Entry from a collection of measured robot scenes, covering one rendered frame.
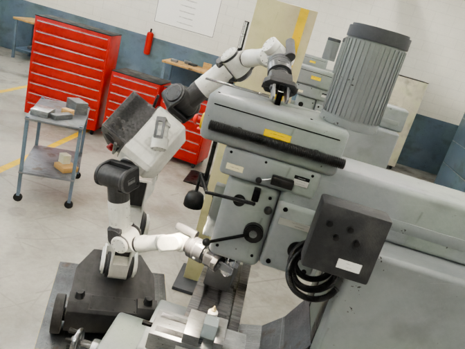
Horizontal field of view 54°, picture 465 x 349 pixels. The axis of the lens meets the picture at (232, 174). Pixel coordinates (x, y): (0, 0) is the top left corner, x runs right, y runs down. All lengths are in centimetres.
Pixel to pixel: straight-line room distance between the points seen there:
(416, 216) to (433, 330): 37
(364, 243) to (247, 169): 46
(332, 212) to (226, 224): 47
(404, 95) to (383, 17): 181
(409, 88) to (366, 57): 853
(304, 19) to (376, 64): 183
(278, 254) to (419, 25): 952
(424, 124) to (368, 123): 961
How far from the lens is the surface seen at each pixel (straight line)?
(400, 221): 162
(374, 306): 162
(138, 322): 220
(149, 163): 188
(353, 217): 131
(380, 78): 151
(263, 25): 330
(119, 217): 193
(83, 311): 250
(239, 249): 166
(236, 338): 181
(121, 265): 258
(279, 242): 161
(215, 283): 216
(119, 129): 191
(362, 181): 155
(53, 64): 696
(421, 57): 1092
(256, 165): 152
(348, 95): 151
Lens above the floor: 213
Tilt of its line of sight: 19 degrees down
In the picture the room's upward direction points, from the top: 16 degrees clockwise
